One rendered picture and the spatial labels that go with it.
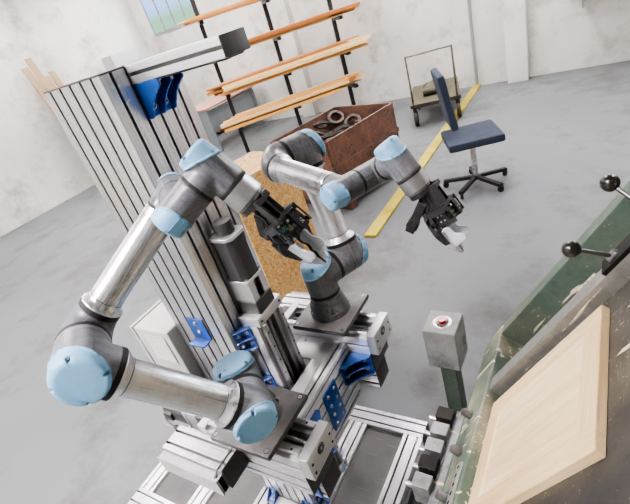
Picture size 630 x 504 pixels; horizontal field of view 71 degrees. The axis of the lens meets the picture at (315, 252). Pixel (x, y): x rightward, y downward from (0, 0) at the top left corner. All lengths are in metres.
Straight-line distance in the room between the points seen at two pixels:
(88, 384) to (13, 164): 9.16
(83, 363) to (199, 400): 0.27
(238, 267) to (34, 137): 9.12
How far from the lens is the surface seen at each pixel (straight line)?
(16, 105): 10.28
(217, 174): 0.88
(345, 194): 1.16
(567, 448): 0.98
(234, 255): 1.32
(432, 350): 1.72
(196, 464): 1.55
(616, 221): 1.36
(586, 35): 8.28
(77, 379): 1.01
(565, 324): 1.26
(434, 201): 1.20
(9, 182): 10.00
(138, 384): 1.05
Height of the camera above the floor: 2.04
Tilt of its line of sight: 29 degrees down
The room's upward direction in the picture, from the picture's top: 19 degrees counter-clockwise
